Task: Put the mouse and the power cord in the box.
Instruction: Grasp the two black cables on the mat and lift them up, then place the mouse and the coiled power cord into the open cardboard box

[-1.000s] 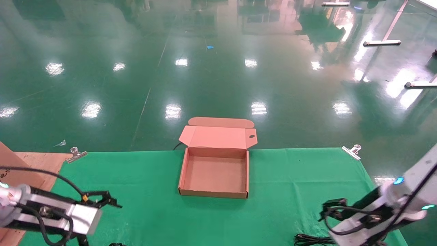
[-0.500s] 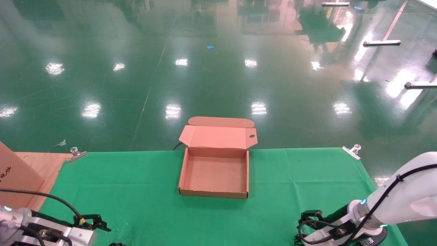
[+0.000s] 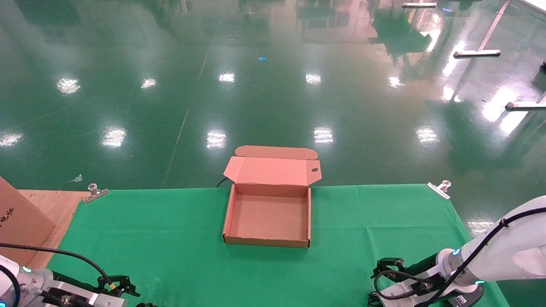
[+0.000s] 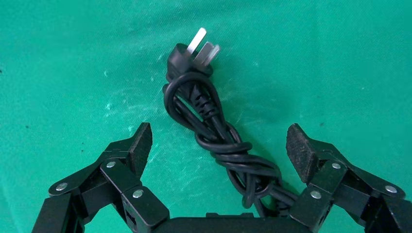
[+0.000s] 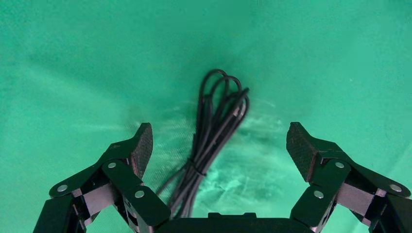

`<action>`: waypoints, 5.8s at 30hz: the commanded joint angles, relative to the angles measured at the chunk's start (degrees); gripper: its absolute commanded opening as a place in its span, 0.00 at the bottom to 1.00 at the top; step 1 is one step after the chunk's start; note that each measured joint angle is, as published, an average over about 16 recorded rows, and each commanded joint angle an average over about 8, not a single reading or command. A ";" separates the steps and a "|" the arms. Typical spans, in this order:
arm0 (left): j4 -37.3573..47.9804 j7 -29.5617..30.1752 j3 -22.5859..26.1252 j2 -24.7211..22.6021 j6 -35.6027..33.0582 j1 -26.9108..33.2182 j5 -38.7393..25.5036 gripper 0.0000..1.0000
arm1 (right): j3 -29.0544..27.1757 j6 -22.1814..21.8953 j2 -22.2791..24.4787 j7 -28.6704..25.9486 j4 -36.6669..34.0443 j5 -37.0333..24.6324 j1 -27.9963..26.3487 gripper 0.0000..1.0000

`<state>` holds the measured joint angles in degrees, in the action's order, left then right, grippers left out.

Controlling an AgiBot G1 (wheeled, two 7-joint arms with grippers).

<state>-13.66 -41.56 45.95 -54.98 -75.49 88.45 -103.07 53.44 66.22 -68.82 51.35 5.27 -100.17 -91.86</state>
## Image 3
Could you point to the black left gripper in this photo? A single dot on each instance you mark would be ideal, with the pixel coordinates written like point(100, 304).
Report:
point(123, 285)

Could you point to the metal binder clip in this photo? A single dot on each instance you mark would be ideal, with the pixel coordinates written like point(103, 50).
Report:
point(439, 189)
point(94, 194)

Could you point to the brown carton with red print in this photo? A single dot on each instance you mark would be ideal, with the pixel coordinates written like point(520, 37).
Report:
point(21, 226)

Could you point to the open brown cardboard box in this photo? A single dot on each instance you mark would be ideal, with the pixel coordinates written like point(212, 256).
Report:
point(268, 217)

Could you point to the green tablecloth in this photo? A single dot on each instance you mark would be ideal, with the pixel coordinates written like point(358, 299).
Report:
point(264, 273)

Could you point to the short white stand foot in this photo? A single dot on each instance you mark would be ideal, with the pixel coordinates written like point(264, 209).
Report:
point(419, 5)

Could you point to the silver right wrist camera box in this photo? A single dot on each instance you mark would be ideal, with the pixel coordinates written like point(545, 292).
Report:
point(409, 298)

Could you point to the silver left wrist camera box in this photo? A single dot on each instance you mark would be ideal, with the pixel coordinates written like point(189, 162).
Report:
point(85, 300)

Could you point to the clear plastic scrap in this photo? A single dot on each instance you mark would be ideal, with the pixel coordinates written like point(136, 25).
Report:
point(76, 179)

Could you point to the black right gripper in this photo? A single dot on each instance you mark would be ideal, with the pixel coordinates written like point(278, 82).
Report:
point(422, 266)

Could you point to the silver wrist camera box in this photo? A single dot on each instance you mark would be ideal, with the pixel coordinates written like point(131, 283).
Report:
point(409, 298)
point(85, 300)

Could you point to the white stand foot with pole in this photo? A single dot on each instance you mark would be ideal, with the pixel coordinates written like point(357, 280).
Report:
point(477, 53)

